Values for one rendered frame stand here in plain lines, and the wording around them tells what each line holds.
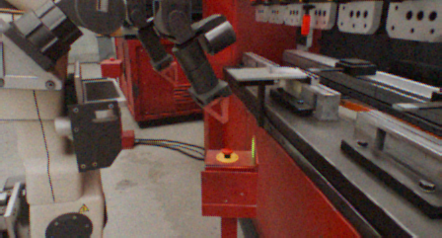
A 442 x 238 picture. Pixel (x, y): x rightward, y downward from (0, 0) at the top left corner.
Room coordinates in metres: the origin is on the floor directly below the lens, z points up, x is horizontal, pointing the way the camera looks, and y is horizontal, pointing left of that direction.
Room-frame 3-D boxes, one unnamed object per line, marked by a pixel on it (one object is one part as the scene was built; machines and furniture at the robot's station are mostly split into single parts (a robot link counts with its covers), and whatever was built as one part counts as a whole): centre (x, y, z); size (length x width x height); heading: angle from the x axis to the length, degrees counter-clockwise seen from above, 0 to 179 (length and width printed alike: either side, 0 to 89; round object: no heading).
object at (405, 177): (0.62, -0.39, 0.89); 0.30 x 0.05 x 0.03; 10
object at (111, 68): (2.67, 0.92, 0.41); 0.25 x 0.20 x 0.83; 100
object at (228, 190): (0.85, -0.04, 0.75); 0.20 x 0.16 x 0.18; 176
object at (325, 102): (1.17, -0.34, 0.92); 0.39 x 0.06 x 0.10; 10
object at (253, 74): (1.20, -0.19, 1.00); 0.26 x 0.18 x 0.01; 100
